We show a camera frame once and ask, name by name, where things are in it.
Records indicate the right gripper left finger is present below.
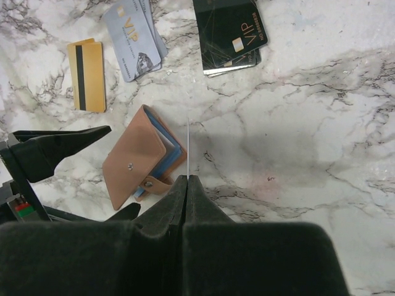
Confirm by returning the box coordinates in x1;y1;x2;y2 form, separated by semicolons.
1;176;187;295

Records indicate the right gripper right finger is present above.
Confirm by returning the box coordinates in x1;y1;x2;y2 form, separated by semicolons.
183;175;349;295

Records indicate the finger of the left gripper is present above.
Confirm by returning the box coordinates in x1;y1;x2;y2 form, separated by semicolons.
1;126;111;222
105;203;141;222

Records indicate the pink leather card holder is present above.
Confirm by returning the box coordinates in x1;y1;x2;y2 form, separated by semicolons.
102;105;187;210

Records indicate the single gold card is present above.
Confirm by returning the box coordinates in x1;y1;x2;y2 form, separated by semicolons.
186;117;190;179

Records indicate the gold credit card stack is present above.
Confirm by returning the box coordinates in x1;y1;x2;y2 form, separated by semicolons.
67;38;106;113

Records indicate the silver VIP card stack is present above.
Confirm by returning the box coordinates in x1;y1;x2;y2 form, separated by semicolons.
103;1;168;82

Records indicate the black VIP card stack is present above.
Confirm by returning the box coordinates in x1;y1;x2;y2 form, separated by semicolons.
193;0;268;77

